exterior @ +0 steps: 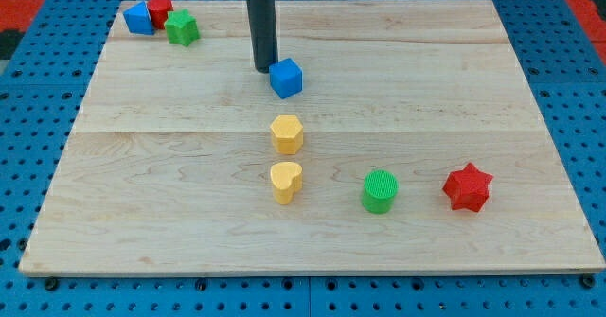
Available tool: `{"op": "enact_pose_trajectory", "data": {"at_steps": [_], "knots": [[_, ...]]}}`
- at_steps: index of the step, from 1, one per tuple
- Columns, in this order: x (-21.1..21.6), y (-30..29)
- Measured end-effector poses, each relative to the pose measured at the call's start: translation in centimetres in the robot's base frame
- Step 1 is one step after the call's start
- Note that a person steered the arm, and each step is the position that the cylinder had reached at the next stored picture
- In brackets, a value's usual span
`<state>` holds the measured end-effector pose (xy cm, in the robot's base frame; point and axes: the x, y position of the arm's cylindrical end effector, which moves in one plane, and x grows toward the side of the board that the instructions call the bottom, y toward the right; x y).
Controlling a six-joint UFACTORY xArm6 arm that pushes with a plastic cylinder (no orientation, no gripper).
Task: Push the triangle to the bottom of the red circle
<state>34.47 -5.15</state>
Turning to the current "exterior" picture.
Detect blue triangle block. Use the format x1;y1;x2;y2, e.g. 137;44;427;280
123;1;154;35

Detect yellow hexagon block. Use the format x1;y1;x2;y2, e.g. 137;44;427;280
270;115;303;155

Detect yellow heart block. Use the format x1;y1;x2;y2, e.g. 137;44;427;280
270;162;303;205

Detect blue cube block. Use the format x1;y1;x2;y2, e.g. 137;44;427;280
269;58;303;99

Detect green cylinder block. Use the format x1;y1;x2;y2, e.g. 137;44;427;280
361;169;399;214

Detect light wooden board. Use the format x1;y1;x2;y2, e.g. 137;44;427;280
19;0;605;277

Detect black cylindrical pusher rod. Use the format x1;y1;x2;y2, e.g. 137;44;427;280
246;0;278;74

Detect red star block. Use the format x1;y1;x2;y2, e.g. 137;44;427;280
442;163;493;213

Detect green star block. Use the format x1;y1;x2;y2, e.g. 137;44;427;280
164;9;201;46

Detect red cylinder block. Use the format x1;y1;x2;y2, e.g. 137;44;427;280
147;0;173;29

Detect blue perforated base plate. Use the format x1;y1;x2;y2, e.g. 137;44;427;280
0;0;606;317

